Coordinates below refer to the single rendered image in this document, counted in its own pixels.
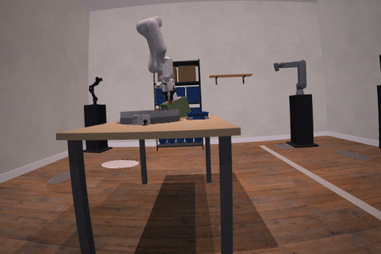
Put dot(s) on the blue shallow tray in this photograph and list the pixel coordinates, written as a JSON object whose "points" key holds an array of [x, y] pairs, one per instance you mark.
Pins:
{"points": [[200, 115]]}

